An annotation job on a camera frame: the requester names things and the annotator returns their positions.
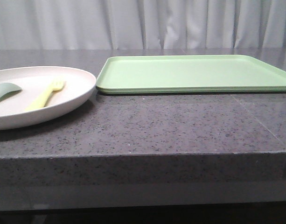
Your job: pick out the white round plate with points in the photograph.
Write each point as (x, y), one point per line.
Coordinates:
(79, 86)

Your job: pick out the light green tray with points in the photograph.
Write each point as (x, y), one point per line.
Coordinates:
(189, 74)

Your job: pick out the white curtain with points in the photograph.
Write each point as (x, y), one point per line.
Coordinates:
(142, 24)

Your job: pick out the green plastic spoon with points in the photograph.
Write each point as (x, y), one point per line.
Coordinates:
(8, 90)

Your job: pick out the yellow plastic fork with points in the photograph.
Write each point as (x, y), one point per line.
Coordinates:
(41, 100)

